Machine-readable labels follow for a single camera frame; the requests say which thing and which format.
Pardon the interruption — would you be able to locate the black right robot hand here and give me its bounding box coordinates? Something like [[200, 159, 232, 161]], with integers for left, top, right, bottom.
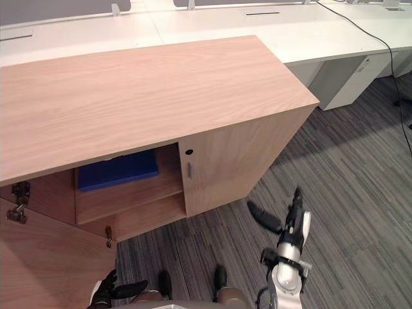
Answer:
[[247, 187, 312, 248]]

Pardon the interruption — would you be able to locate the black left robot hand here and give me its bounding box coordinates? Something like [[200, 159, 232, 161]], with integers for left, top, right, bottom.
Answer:
[[91, 268, 149, 309]]

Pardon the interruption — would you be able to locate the wooden cabinet door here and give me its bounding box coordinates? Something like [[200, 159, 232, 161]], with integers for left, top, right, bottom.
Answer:
[[0, 196, 117, 309], [178, 107, 315, 218]]

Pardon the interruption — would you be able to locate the flat blue folder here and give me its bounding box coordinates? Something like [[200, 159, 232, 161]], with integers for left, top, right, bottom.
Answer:
[[76, 149, 160, 193]]

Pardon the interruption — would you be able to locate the white office desk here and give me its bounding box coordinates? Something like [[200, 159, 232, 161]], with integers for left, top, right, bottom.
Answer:
[[0, 9, 165, 69], [149, 0, 400, 112], [318, 0, 412, 79]]

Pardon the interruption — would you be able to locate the wooden office cabinet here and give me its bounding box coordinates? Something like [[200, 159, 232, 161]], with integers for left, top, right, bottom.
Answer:
[[0, 35, 320, 243]]

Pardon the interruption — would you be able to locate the silver left robot leg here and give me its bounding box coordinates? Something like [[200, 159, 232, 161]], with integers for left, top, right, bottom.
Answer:
[[130, 289, 170, 303]]

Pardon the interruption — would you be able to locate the silver robot leg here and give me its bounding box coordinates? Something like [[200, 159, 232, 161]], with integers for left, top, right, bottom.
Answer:
[[212, 286, 248, 309], [130, 289, 170, 303]]

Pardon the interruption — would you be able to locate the dark left robot foot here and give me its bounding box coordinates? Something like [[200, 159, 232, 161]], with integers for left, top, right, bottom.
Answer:
[[158, 269, 173, 299]]

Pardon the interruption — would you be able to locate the dark robot foot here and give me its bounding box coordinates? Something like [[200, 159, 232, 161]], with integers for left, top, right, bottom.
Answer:
[[214, 265, 228, 295], [158, 269, 173, 299]]

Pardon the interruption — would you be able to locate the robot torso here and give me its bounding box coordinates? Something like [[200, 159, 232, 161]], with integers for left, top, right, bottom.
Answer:
[[112, 299, 215, 309]]

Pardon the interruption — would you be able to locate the dark right robot foot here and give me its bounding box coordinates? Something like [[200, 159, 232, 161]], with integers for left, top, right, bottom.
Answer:
[[214, 265, 228, 295]]

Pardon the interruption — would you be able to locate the silver right robot leg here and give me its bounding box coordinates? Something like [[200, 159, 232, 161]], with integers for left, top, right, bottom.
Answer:
[[212, 286, 248, 309]]

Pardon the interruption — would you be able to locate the grey desk divider screen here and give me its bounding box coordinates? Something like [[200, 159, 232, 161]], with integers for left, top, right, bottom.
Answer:
[[0, 0, 131, 27], [173, 0, 306, 8]]

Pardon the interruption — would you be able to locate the long black power cable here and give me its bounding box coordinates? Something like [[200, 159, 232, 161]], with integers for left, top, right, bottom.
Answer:
[[317, 0, 412, 152]]

